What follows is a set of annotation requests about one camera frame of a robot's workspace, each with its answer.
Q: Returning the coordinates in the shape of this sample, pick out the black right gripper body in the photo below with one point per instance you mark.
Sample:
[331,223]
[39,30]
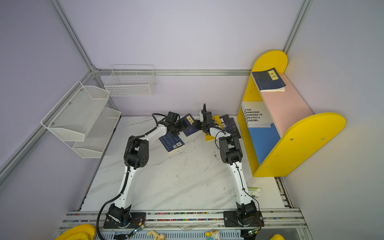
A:
[203,126]

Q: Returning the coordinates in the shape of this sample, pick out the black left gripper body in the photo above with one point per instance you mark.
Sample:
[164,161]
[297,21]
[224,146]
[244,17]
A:
[179,127]

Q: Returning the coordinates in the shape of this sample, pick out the dark blue barcode book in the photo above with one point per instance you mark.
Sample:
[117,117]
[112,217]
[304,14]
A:
[171,142]

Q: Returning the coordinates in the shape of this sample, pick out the white book black lettering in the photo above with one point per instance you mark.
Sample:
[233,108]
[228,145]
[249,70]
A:
[256,114]

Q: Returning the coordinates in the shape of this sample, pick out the dark blue book yellow label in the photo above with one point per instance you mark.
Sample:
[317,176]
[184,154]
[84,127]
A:
[269,81]

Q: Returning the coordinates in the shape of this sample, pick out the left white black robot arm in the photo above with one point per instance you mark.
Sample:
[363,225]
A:
[136,156]

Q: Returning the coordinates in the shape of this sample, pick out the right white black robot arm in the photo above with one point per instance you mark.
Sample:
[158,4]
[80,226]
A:
[231,155]

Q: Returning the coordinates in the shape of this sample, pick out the yellow cartoon cover book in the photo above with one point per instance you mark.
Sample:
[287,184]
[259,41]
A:
[210,136]

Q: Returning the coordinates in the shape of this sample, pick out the black cover book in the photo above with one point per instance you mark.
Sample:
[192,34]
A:
[229,125]

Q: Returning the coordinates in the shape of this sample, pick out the lower white perforated shelf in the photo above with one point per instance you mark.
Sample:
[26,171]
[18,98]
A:
[98,138]

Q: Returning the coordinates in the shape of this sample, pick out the small green white box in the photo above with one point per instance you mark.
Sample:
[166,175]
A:
[254,192]

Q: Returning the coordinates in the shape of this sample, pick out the yellow pink blue bookshelf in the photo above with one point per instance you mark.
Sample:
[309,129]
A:
[297,133]

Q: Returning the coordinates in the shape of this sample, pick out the white perforated metal shelf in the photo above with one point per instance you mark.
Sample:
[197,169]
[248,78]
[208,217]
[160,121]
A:
[73,117]

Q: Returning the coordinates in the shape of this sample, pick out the yellow white toy figure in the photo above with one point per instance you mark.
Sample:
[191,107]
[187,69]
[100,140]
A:
[213,235]

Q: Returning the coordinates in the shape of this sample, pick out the beige toy figure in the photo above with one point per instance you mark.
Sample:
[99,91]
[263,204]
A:
[155,235]

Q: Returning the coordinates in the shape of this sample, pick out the yellow object bottom right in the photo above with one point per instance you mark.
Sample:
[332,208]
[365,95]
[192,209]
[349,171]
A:
[277,237]

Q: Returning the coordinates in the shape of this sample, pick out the yellow plastic toy left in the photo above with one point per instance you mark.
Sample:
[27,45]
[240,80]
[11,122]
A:
[81,232]

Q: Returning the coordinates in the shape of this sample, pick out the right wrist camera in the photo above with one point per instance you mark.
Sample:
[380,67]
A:
[205,115]

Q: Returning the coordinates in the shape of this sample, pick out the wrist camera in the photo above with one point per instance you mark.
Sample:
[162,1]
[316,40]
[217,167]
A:
[172,117]
[205,115]

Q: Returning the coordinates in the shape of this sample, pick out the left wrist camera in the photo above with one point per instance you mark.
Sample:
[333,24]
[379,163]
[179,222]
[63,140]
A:
[172,117]

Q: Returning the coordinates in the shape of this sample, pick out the white wire basket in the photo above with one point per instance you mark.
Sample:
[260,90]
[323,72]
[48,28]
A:
[131,81]

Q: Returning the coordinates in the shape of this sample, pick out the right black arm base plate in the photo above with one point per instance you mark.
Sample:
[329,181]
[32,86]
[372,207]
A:
[232,219]

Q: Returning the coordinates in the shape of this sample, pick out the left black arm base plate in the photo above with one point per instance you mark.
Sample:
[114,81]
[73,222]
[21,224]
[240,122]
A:
[132,222]

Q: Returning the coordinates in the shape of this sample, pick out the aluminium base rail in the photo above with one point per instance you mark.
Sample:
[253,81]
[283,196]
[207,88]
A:
[194,224]

